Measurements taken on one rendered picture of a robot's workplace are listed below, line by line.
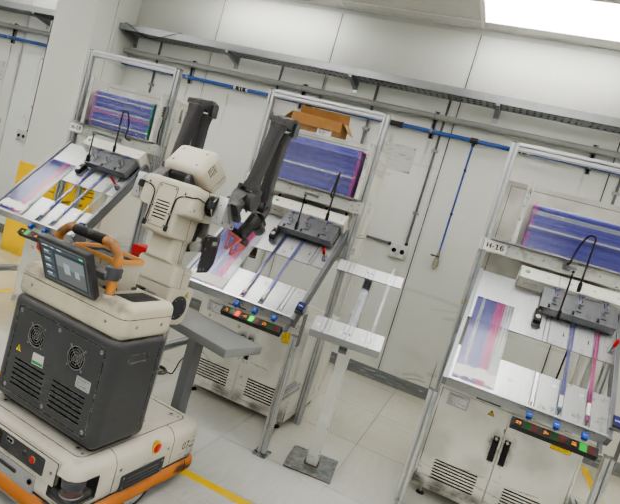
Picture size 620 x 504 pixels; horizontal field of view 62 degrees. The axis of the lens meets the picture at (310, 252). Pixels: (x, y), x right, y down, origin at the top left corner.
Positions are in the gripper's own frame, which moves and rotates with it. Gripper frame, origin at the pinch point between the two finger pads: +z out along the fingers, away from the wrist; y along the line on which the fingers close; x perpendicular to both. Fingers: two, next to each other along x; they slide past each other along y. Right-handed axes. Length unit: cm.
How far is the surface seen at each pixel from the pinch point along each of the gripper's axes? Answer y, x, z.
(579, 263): 41, -133, -105
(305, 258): 60, -16, -29
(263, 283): 51, -9, -3
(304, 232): 62, -6, -41
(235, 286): 50, 2, 7
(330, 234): 61, -19, -49
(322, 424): 62, -76, 36
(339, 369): 52, -67, 9
